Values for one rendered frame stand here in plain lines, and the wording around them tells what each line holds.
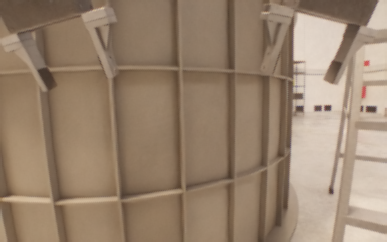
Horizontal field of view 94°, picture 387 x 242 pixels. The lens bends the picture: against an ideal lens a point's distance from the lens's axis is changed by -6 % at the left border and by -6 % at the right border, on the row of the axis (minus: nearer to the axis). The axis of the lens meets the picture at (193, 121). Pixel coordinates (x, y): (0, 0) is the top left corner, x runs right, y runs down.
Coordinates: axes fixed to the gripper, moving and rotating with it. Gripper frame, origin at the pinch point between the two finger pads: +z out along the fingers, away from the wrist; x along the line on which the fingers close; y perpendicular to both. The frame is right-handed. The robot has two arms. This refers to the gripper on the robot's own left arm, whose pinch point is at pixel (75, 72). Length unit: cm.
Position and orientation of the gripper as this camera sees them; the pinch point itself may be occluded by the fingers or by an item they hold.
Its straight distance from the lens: 40.4
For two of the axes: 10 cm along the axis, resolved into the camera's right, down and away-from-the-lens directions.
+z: 1.9, 8.6, 4.8
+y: 0.6, -5.0, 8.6
